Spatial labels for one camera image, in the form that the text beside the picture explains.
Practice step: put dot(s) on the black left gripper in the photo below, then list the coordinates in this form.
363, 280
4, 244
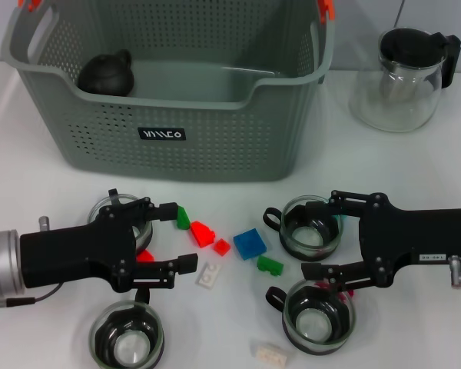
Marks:
69, 255

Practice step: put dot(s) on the glass pitcher with black lid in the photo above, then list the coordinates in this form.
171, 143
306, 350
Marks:
395, 104

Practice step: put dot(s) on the white flat plate brick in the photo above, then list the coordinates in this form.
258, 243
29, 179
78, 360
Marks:
208, 275

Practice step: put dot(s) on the blue square plate brick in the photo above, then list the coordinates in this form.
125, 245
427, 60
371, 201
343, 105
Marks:
249, 244

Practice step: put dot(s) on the glass teacup with black holder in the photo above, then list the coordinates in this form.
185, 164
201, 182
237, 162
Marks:
113, 196
127, 346
319, 326
311, 236

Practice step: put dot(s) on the black round teapot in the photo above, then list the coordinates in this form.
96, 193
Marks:
103, 77

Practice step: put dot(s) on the dark red curved brick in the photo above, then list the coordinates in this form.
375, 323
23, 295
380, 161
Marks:
322, 285

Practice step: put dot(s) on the green toy brick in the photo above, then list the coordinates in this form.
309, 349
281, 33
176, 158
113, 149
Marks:
183, 220
269, 266

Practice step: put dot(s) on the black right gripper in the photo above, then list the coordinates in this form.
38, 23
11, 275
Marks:
407, 238

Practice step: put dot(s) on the white long studded brick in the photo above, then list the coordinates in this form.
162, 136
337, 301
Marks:
270, 353

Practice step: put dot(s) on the grey-green perforated storage bin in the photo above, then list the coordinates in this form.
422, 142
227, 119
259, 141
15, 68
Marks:
215, 153

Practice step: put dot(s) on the teal square plate brick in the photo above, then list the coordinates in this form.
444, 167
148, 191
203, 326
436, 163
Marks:
343, 217

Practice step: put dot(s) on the small red square brick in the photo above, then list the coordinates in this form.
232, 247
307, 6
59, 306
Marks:
222, 247
146, 255

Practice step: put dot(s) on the large red sloped brick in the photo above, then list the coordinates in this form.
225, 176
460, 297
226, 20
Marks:
200, 234

